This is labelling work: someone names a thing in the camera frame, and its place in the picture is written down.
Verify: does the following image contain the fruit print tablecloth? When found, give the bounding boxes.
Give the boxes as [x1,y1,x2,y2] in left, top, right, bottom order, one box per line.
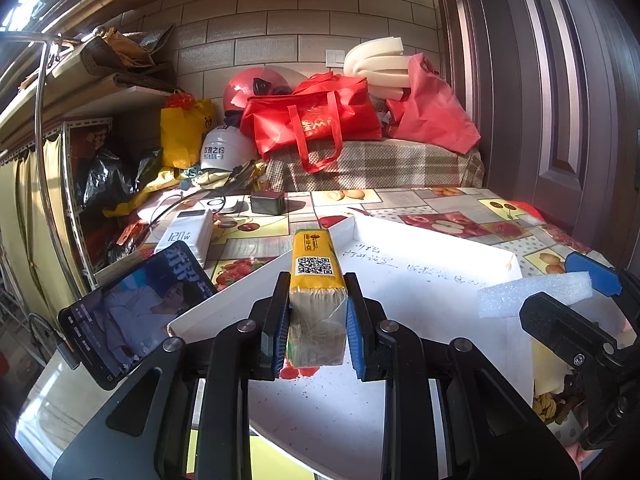
[15,187,616,480]

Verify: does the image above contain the white power bank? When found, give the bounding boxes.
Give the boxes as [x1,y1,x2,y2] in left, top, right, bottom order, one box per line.
[154,209,215,268]

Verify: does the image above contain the brown knotted rope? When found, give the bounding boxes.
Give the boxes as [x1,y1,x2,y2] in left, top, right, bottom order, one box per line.
[532,375,586,426]

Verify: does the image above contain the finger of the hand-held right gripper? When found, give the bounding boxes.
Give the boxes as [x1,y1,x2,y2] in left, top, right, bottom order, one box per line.
[520,292,621,368]
[565,252,640,306]

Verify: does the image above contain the red plastic bag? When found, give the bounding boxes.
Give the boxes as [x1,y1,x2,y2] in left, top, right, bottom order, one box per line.
[385,52,482,156]

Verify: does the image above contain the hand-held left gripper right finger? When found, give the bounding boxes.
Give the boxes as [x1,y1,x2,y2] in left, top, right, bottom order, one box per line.
[344,274,583,480]

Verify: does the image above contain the white foam block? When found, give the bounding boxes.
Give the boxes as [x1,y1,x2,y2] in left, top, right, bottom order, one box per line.
[477,271,593,320]

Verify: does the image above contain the white round charger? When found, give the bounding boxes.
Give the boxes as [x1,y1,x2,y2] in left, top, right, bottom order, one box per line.
[197,199,241,215]

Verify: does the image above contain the white helmet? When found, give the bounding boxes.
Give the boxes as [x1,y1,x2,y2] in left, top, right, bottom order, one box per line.
[200,122,258,173]

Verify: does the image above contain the yellow curtain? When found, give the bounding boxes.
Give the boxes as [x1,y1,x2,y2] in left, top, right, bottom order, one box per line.
[0,125,86,321]

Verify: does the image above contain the plaid covered bench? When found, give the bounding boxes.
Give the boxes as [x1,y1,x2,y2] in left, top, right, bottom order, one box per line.
[265,137,486,193]

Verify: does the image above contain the yellow bag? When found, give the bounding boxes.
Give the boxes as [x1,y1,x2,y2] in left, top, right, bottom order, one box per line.
[160,91,216,170]

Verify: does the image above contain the black smartphone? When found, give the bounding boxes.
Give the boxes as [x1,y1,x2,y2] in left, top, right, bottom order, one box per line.
[57,241,218,391]

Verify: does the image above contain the black plastic bag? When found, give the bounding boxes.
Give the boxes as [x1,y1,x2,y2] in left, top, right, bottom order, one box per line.
[82,145,163,211]

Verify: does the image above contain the steel pipe rail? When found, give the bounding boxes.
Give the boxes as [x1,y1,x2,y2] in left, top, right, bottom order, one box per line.
[0,30,101,291]

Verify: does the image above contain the red helmet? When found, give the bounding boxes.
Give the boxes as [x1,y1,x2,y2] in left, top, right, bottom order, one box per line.
[222,66,301,126]

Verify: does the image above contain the brown wooden door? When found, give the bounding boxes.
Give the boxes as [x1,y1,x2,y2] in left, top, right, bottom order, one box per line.
[435,0,640,271]

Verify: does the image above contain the white cardboard box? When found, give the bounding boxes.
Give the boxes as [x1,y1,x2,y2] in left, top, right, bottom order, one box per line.
[166,214,538,480]

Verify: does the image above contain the black charger cube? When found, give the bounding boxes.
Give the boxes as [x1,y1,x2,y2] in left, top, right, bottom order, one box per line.
[250,191,286,216]

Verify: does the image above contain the red tote bag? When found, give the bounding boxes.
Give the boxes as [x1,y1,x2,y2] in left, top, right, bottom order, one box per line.
[240,72,383,175]

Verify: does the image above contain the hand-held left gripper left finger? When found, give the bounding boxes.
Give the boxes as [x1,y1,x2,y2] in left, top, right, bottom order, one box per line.
[50,271,292,480]

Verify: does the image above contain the yellow plastic sheet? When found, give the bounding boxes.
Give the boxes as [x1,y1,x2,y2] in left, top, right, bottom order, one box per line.
[105,165,201,217]

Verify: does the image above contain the white foam rolls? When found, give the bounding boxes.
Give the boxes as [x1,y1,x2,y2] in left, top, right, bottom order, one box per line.
[342,37,423,103]

